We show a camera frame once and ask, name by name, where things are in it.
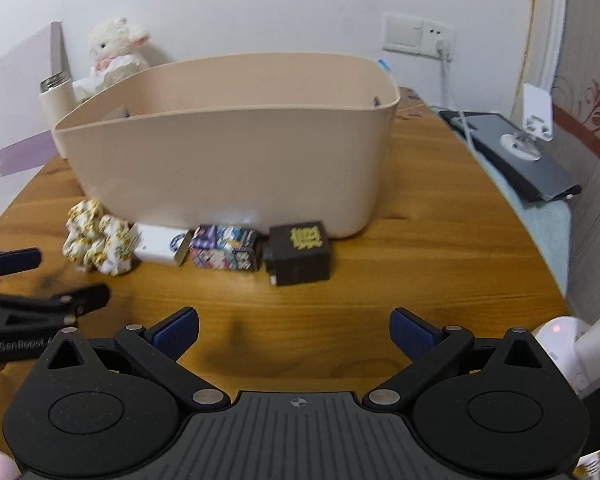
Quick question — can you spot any white phone stand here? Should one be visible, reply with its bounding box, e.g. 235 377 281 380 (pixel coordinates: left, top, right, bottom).
500 82 553 162

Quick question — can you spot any cream thermos bottle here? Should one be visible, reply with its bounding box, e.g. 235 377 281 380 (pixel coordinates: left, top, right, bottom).
37 72 80 158

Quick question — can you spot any blue toy figurine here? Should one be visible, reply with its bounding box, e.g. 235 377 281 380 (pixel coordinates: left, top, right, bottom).
377 58 391 74

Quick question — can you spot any white plush lamb toy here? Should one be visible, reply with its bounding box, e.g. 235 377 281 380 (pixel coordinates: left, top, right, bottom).
72 18 150 104

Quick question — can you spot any grey laptop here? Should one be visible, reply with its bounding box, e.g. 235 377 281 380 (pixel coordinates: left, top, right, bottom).
440 110 582 203

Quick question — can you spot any white lamp base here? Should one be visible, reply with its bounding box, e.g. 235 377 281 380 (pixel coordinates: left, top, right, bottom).
533 316 600 399

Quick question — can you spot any dark brown cube box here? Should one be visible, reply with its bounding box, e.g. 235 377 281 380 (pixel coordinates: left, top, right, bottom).
263 221 332 286

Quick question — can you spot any floral fabric scrunchie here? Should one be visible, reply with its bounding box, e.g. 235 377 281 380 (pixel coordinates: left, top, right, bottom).
62 198 132 276

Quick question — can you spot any white wall switch socket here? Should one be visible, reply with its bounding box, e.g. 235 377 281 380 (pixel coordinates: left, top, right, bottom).
381 12 456 61

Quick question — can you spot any white plug and cable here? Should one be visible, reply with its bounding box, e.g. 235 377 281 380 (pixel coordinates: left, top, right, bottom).
433 39 481 162

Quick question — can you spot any small white box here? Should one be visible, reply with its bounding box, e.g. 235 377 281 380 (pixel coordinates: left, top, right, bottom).
131 223 193 266

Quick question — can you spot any lilac headboard panel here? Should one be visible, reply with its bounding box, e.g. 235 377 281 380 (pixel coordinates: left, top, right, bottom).
0 22 68 215

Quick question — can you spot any purple cartoon card box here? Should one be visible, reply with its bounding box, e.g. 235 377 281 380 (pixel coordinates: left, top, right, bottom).
189 224 262 272

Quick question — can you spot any beige plastic storage basket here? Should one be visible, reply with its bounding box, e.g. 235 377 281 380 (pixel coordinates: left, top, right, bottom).
55 52 401 237

